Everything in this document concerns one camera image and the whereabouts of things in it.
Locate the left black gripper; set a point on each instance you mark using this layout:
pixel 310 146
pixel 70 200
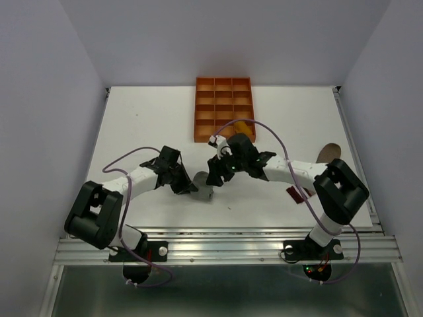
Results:
pixel 186 186

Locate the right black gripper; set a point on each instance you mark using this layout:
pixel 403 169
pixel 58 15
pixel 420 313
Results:
pixel 215 170

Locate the mustard yellow sock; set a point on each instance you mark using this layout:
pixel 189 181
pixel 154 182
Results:
pixel 242 127

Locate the grey striped sock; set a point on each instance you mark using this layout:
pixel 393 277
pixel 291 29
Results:
pixel 204 192

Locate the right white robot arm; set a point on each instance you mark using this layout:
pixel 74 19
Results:
pixel 340 192

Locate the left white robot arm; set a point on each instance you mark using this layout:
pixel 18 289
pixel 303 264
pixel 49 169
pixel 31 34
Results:
pixel 97 214

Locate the orange compartment tray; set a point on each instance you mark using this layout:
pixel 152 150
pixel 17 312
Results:
pixel 219 103

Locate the taupe maroon-cuffed sock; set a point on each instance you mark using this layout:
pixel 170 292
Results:
pixel 327 154

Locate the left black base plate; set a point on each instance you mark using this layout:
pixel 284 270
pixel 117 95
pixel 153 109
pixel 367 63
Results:
pixel 152 251

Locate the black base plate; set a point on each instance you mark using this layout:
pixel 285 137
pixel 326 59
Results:
pixel 152 251
pixel 308 250

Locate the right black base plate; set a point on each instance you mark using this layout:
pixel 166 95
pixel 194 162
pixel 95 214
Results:
pixel 308 250

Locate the aluminium rail frame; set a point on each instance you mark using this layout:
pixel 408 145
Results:
pixel 235 272

